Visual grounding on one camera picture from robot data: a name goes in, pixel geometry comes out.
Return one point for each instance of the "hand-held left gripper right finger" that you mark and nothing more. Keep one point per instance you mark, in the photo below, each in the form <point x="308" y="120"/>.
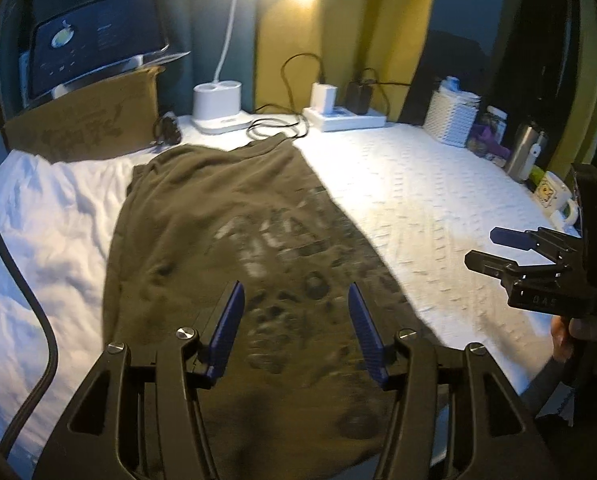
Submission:
<point x="366" y="332"/>

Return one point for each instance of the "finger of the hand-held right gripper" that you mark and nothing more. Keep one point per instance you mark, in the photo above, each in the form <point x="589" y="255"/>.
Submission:
<point x="508" y="237"/>
<point x="483" y="260"/>

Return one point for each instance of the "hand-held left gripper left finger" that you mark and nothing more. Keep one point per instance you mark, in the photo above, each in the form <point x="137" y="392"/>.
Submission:
<point x="226" y="330"/>

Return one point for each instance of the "olive printed t-shirt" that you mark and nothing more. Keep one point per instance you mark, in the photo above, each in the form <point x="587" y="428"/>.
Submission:
<point x="203" y="210"/>

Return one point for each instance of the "person's right forearm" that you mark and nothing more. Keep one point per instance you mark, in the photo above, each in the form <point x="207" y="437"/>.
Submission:
<point x="548" y="385"/>

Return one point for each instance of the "person's right hand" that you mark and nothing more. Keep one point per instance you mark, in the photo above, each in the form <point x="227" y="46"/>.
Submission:
<point x="559" y="340"/>

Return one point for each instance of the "white printed mug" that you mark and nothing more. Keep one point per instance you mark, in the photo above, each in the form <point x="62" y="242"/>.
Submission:
<point x="551" y="192"/>

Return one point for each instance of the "green packet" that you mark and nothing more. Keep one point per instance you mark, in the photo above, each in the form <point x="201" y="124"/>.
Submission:
<point x="537" y="176"/>

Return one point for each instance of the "steel bottle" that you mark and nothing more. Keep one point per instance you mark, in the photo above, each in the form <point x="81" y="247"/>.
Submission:
<point x="523" y="152"/>

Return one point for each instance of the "white textured bed cover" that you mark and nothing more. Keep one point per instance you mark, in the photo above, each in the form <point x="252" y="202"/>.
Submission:
<point x="428" y="185"/>

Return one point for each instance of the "grey fuzzy item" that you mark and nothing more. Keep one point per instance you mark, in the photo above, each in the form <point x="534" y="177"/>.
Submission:
<point x="476" y="146"/>

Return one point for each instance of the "purple cloth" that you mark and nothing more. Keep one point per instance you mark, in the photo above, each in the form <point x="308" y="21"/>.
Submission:
<point x="488" y="140"/>

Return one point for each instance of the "jar with white lid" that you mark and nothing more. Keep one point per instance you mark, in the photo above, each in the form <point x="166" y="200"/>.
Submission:
<point x="496" y="120"/>

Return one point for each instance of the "white woven basket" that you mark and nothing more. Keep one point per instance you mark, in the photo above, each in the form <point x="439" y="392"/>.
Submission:
<point x="448" y="120"/>

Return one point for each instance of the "white plastic bag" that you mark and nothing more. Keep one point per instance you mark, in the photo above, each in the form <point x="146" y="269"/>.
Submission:
<point x="461" y="96"/>

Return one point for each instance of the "blue and white box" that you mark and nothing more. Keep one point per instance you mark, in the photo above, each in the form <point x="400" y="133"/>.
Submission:
<point x="452" y="83"/>

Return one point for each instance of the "white crumpled cloth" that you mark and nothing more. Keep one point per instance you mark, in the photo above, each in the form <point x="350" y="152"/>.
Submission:
<point x="53" y="260"/>

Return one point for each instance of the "white power strip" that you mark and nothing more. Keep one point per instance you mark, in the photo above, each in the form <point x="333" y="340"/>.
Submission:
<point x="348" y="121"/>

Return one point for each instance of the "black charger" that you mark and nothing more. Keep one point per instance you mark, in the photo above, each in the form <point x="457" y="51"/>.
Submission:
<point x="358" y="99"/>

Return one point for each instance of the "white desk lamp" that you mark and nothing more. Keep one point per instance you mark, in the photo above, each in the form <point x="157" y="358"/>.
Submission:
<point x="218" y="105"/>

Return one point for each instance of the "white charger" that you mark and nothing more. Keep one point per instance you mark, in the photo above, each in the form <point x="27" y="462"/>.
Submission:
<point x="324" y="97"/>

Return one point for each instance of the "yellow curtain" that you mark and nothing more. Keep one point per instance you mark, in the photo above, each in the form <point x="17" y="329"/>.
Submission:
<point x="378" y="20"/>

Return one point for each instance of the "dark monitor screen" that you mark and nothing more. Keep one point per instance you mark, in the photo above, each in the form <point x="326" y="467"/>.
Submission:
<point x="98" y="35"/>

